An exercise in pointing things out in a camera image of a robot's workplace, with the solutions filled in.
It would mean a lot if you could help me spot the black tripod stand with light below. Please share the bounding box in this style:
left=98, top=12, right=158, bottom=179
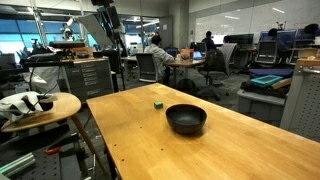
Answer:
left=90, top=0, right=127, bottom=92

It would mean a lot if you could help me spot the small black cup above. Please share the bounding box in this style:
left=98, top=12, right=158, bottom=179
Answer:
left=36, top=94, right=55, bottom=112

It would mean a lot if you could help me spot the dark office chair with jacket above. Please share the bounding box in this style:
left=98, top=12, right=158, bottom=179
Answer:
left=195, top=42, right=238, bottom=102

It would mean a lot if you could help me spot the grey softbox panel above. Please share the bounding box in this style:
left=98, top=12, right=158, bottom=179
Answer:
left=77, top=13, right=115, bottom=47

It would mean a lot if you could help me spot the white device on stand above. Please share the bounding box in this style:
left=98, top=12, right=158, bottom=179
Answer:
left=60, top=17, right=76, bottom=42

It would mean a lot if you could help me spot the orange box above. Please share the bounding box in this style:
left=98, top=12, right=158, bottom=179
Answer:
left=179, top=48, right=195, bottom=62

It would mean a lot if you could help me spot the grey plastic bin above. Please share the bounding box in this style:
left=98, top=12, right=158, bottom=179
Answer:
left=236, top=88, right=288, bottom=127

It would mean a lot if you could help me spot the grey drawer cabinet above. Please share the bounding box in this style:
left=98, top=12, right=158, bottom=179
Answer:
left=62, top=57, right=115, bottom=103

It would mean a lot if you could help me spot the teal tray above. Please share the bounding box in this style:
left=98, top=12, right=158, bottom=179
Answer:
left=250, top=74, right=284, bottom=88

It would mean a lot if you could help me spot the round wooden side table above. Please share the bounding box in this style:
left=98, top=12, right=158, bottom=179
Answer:
left=0, top=92, right=110, bottom=176

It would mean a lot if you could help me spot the black bowl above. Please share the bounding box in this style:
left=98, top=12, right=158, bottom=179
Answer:
left=165, top=103, right=208, bottom=136

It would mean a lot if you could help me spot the aluminium extrusion bar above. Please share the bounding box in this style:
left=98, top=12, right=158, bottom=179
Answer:
left=0, top=152, right=37, bottom=178

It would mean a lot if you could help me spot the seated person in grey sweater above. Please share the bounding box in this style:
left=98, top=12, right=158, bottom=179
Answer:
left=144, top=34, right=176, bottom=85

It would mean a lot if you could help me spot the dark computer monitor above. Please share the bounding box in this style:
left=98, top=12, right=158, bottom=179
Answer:
left=227, top=33, right=255, bottom=46

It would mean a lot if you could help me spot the round wooden office table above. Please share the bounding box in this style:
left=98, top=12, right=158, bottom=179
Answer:
left=164, top=57, right=206, bottom=88

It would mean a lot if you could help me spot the wooden plank piece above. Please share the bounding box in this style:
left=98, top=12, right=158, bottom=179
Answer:
left=270, top=77, right=293, bottom=91

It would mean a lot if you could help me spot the seated person in dark shirt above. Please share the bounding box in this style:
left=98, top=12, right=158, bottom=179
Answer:
left=201, top=30, right=218, bottom=52

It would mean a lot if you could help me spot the black backpack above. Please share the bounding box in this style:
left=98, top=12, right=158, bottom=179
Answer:
left=176, top=77, right=198, bottom=97

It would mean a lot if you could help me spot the white crumpled cloth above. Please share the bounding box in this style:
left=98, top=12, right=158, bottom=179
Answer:
left=0, top=91, right=45, bottom=123

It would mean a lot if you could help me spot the black horizontal rail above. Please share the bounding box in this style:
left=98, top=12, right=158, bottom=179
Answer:
left=19, top=58, right=75, bottom=68

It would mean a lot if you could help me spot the grey chair back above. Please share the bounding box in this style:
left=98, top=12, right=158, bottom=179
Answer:
left=255, top=40, right=278, bottom=65

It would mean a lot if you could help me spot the person seated at blue monitors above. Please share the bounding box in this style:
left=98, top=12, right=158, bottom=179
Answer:
left=267, top=27, right=292, bottom=63

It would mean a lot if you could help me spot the grey mesh office chair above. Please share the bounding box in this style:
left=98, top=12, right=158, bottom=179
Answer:
left=134, top=52, right=160, bottom=84

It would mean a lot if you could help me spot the black flat tray device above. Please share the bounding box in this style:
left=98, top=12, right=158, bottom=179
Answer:
left=48, top=40, right=86, bottom=50

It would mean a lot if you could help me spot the open laptop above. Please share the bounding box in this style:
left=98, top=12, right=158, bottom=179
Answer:
left=193, top=50, right=204, bottom=61

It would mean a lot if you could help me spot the dark blue cushion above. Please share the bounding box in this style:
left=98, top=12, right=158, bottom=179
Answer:
left=248, top=67, right=295, bottom=80

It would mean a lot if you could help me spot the blue lit computer monitor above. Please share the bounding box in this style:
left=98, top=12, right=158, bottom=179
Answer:
left=259, top=29, right=298, bottom=48

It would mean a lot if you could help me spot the grey perforated metal cabinet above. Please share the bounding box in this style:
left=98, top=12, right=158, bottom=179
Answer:
left=279, top=58, right=320, bottom=143

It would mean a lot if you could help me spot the red handled tool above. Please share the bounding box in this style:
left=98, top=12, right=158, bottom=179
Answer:
left=44, top=146, right=63, bottom=156

